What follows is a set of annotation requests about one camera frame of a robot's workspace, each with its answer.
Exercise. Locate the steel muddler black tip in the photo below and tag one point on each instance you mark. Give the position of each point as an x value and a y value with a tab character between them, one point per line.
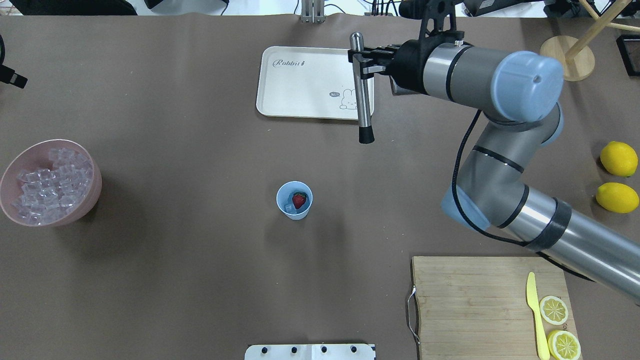
362	100

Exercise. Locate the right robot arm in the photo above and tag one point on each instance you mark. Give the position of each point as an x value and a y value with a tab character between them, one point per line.
518	92

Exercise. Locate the yellow plastic knife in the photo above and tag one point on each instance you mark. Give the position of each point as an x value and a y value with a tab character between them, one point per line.
531	294

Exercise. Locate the aluminium frame post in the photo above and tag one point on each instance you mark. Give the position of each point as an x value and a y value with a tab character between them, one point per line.
312	11

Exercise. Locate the wooden cup tree stand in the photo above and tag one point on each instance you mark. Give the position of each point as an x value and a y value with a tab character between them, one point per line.
577	60

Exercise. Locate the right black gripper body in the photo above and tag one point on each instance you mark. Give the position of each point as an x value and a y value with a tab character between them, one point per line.
409	64

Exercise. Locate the red strawberry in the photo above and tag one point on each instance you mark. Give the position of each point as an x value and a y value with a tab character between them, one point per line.
299	199

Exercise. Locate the light blue cup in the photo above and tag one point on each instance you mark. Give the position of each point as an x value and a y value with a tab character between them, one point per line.
285	193

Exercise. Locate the lemon slice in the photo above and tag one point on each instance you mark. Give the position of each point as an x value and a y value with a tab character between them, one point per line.
554	310
564	345

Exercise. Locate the wooden cutting board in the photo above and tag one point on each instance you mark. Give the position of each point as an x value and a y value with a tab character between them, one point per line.
475	308

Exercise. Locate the pink bowl of ice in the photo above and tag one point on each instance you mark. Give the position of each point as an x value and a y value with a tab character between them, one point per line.
52	183

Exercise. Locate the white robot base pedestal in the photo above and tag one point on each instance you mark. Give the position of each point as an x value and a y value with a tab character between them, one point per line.
319	351

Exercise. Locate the black framed wooden tray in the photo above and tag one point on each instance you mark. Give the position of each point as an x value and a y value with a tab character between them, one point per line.
629	49

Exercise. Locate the yellow lemon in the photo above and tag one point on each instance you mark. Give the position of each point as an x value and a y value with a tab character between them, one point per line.
619	159
617	197

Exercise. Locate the grey folded cloth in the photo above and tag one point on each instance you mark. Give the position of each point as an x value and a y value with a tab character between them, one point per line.
397	90

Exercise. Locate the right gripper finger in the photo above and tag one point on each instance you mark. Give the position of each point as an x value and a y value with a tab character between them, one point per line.
369	69
378	53

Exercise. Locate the beige rabbit tray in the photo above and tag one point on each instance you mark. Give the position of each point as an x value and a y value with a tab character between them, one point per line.
306	82

